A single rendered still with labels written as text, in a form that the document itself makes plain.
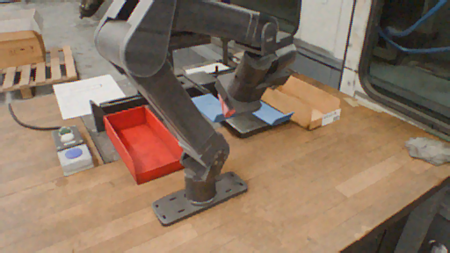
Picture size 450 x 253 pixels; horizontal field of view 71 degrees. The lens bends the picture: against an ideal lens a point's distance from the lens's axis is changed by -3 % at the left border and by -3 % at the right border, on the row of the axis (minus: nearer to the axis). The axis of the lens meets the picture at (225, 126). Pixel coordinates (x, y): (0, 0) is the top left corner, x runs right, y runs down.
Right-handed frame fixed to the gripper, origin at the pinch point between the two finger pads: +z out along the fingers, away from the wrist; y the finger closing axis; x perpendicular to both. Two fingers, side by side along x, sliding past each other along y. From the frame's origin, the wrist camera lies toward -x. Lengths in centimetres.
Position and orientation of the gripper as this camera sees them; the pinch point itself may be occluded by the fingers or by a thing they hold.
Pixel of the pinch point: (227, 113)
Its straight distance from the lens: 78.4
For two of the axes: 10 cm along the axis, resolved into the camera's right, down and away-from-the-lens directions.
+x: -8.4, 2.5, -4.7
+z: -3.0, 5.2, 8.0
